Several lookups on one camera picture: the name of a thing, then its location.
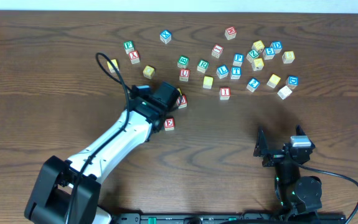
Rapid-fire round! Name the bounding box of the yellow block far left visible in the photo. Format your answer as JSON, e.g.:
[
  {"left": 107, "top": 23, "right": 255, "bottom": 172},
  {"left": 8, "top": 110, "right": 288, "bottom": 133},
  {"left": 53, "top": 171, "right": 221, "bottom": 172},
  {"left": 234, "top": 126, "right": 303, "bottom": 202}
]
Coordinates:
[{"left": 107, "top": 59, "right": 120, "bottom": 73}]

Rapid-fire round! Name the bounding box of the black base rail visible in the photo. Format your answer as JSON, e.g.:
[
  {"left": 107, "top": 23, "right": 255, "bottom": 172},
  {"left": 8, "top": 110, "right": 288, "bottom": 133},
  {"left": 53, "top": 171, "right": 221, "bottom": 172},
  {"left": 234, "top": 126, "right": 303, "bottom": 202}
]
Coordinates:
[{"left": 109, "top": 212, "right": 346, "bottom": 224}]

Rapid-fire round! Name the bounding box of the blue P block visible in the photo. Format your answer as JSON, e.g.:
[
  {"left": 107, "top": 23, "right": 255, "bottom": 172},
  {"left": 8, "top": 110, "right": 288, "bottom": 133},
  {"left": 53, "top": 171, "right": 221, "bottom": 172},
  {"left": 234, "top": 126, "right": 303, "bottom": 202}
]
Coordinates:
[{"left": 233, "top": 54, "right": 244, "bottom": 67}]

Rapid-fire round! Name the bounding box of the blue X block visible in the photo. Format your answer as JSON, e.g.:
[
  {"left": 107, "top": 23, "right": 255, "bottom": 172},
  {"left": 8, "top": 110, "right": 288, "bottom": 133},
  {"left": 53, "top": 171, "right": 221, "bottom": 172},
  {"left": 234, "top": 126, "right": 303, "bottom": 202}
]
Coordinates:
[{"left": 159, "top": 30, "right": 172, "bottom": 44}]

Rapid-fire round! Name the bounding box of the blue d block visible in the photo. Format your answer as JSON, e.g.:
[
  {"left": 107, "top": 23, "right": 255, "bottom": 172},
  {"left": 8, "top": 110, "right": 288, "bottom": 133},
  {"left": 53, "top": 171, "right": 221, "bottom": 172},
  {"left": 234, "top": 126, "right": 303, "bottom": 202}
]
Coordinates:
[
  {"left": 270, "top": 41, "right": 283, "bottom": 54},
  {"left": 286, "top": 75, "right": 299, "bottom": 90}
]

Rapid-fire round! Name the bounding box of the red I block lower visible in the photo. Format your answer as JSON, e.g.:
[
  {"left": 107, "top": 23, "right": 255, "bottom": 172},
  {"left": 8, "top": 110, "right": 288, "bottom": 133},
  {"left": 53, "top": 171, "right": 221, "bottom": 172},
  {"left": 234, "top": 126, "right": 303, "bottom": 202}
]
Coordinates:
[{"left": 219, "top": 87, "right": 231, "bottom": 100}]

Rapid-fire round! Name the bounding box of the blue 2 block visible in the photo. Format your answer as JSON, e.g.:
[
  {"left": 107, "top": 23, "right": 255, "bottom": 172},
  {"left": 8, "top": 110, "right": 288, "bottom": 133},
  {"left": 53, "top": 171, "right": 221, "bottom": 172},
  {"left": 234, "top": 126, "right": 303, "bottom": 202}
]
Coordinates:
[{"left": 247, "top": 78, "right": 260, "bottom": 93}]

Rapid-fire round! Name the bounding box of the blue L block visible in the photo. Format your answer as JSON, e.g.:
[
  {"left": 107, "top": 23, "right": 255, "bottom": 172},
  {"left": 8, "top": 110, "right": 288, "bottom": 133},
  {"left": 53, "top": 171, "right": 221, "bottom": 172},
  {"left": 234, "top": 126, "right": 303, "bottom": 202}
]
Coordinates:
[{"left": 216, "top": 65, "right": 229, "bottom": 79}]

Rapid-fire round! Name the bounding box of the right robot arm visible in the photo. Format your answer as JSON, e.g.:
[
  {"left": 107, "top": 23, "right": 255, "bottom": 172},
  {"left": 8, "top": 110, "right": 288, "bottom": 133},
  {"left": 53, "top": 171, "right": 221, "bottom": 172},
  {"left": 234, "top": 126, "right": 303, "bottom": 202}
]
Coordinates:
[{"left": 253, "top": 126, "right": 322, "bottom": 221}]

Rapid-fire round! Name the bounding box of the yellow block top right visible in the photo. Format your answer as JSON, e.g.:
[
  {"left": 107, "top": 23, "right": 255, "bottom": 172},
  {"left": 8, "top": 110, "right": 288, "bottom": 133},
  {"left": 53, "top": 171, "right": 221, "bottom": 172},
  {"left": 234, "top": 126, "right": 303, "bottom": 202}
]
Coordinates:
[{"left": 252, "top": 40, "right": 265, "bottom": 53}]

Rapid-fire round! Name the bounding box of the red block top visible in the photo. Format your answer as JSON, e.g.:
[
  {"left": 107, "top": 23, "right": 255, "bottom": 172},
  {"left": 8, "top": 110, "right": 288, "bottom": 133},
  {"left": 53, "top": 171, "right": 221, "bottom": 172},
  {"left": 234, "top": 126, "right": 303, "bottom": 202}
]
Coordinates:
[{"left": 225, "top": 27, "right": 237, "bottom": 40}]

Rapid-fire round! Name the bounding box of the red u block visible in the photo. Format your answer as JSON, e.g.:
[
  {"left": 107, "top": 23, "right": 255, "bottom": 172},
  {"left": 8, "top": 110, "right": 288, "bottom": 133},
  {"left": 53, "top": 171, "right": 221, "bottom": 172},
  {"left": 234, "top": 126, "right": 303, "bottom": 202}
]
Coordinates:
[
  {"left": 179, "top": 68, "right": 191, "bottom": 82},
  {"left": 176, "top": 95, "right": 187, "bottom": 109}
]

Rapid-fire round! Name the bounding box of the green Z block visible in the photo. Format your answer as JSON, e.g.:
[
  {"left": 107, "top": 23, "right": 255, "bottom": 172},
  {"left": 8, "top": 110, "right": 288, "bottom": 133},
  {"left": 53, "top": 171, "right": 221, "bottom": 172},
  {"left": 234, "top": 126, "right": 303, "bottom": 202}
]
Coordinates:
[{"left": 246, "top": 49, "right": 259, "bottom": 63}]

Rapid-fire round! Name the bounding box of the yellow block below Z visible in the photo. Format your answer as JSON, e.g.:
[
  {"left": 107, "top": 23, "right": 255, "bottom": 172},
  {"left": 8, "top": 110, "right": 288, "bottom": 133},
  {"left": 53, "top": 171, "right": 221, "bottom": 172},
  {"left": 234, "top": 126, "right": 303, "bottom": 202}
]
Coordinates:
[{"left": 252, "top": 58, "right": 264, "bottom": 71}]

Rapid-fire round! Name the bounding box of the green F block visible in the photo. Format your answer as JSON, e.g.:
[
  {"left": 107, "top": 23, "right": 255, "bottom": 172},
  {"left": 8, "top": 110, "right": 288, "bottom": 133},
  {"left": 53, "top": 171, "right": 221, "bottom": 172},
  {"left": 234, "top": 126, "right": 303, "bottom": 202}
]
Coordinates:
[{"left": 123, "top": 40, "right": 135, "bottom": 54}]

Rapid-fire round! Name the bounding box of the blue D block lower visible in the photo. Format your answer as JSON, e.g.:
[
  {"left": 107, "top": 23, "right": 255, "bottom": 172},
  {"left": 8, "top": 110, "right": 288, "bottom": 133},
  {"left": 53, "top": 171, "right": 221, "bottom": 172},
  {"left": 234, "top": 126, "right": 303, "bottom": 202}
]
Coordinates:
[{"left": 286, "top": 75, "right": 299, "bottom": 90}]

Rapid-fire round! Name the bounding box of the green R block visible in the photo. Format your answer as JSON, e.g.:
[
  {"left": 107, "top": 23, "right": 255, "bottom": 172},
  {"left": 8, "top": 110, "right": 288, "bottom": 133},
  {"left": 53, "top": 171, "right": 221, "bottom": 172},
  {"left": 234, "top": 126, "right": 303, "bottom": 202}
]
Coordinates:
[{"left": 197, "top": 60, "right": 209, "bottom": 73}]

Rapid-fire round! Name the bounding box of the yellow O block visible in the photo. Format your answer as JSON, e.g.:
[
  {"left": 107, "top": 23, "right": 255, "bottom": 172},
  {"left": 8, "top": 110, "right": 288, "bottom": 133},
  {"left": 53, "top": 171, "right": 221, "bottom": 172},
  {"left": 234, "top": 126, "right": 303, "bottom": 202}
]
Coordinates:
[{"left": 143, "top": 65, "right": 155, "bottom": 79}]

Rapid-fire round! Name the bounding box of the blue 5 block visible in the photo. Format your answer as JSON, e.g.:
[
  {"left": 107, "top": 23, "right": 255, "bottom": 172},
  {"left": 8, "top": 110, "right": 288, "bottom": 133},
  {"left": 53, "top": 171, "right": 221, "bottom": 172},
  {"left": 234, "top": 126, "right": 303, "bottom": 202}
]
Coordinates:
[{"left": 262, "top": 47, "right": 275, "bottom": 60}]

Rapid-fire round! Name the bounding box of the white block right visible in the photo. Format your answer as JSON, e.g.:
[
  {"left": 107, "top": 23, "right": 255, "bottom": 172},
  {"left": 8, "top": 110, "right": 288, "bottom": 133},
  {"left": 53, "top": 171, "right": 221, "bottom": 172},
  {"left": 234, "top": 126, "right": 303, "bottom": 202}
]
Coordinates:
[{"left": 277, "top": 86, "right": 292, "bottom": 100}]

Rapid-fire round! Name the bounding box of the red Y block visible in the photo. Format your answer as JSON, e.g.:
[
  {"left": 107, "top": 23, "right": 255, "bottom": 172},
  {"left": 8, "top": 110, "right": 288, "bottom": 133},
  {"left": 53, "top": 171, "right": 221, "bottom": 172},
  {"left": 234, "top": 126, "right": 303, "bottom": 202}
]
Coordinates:
[{"left": 128, "top": 50, "right": 140, "bottom": 64}]

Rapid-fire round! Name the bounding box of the red U block lower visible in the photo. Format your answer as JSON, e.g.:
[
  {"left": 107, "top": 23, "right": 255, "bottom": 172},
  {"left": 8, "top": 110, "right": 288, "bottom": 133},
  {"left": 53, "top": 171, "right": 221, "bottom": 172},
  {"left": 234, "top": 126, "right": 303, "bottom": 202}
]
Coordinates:
[{"left": 176, "top": 95, "right": 187, "bottom": 109}]

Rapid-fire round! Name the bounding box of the red E block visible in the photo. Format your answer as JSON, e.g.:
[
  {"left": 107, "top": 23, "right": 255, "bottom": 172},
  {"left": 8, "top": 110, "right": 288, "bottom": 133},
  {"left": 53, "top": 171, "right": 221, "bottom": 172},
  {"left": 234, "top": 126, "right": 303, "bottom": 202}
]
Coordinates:
[{"left": 164, "top": 118, "right": 175, "bottom": 131}]

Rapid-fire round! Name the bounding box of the blue T block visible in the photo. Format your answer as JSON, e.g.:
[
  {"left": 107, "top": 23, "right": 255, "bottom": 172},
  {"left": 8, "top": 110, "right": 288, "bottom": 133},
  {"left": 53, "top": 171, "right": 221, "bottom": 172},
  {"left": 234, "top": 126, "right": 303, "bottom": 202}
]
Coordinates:
[{"left": 230, "top": 67, "right": 242, "bottom": 80}]

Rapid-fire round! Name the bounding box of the red I block upper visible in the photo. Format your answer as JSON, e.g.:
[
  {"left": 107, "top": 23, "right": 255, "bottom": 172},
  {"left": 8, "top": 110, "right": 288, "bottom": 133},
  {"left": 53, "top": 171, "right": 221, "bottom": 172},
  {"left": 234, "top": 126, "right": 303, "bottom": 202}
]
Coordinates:
[{"left": 211, "top": 44, "right": 224, "bottom": 58}]

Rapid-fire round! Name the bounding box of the blue D block upper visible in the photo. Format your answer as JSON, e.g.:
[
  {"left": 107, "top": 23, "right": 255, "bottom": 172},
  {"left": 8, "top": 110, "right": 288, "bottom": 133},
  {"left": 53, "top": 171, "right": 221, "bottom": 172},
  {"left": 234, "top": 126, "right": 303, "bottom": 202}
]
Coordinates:
[{"left": 270, "top": 41, "right": 283, "bottom": 54}]

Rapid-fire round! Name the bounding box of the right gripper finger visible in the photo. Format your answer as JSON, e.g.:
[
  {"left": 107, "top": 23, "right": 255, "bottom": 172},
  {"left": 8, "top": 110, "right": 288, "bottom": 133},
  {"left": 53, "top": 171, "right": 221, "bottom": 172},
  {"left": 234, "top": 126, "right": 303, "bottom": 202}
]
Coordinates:
[
  {"left": 253, "top": 128, "right": 268, "bottom": 157},
  {"left": 296, "top": 125, "right": 315, "bottom": 148}
]

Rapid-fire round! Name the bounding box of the green B block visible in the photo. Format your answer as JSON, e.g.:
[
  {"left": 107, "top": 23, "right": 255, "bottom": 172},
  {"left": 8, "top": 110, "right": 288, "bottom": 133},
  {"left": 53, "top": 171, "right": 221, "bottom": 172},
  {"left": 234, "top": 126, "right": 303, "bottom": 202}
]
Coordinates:
[{"left": 177, "top": 55, "right": 189, "bottom": 69}]

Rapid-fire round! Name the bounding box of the yellow 8 block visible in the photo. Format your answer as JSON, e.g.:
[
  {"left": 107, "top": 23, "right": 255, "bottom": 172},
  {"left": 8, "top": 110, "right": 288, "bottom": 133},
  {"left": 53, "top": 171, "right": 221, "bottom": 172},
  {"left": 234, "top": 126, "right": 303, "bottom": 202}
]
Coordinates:
[{"left": 282, "top": 51, "right": 295, "bottom": 64}]

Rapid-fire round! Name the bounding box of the red U block upper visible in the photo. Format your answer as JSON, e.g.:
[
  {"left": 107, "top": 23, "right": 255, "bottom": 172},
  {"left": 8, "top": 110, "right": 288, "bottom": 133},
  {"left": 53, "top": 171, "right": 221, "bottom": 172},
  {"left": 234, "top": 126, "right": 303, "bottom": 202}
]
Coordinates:
[{"left": 179, "top": 68, "right": 191, "bottom": 82}]

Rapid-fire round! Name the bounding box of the red i block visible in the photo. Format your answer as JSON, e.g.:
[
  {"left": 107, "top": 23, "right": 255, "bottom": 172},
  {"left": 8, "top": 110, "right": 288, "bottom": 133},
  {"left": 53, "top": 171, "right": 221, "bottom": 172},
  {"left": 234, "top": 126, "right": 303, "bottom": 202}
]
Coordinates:
[
  {"left": 211, "top": 44, "right": 224, "bottom": 58},
  {"left": 219, "top": 87, "right": 231, "bottom": 100}
]

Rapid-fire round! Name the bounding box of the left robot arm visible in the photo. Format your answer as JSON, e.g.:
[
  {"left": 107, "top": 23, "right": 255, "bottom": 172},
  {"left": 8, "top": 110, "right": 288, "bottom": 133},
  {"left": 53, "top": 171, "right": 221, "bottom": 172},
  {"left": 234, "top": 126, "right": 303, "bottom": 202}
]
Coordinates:
[{"left": 24, "top": 82, "right": 181, "bottom": 224}]

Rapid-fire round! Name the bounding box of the plain yellow block centre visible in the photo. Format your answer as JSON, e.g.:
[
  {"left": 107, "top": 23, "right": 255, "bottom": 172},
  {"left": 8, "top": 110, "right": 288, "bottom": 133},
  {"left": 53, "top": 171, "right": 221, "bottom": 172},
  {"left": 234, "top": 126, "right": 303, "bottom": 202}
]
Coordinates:
[{"left": 203, "top": 76, "right": 214, "bottom": 89}]

